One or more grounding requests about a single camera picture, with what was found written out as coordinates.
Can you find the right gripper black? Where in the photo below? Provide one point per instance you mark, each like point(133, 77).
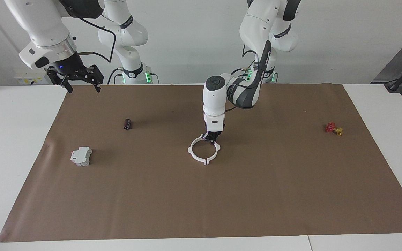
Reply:
point(69, 67)

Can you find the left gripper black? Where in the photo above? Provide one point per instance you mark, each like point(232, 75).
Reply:
point(215, 134)

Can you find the right white Franka arm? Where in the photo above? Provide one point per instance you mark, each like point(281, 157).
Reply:
point(44, 24)

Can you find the left white Franka arm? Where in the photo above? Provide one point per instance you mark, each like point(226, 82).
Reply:
point(215, 101)

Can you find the white power strip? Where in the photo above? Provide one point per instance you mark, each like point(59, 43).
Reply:
point(30, 76)

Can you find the brown paper table mat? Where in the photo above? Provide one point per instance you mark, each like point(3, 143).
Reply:
point(201, 202)

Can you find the black cylindrical capacitor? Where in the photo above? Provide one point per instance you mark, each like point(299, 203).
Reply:
point(127, 124)

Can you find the white circuit breaker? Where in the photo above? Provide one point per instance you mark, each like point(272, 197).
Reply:
point(81, 156)

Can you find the brass valve red handwheel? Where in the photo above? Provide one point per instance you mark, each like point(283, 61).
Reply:
point(332, 128)

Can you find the grey slanted panel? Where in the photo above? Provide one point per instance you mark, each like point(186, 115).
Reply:
point(401, 55)

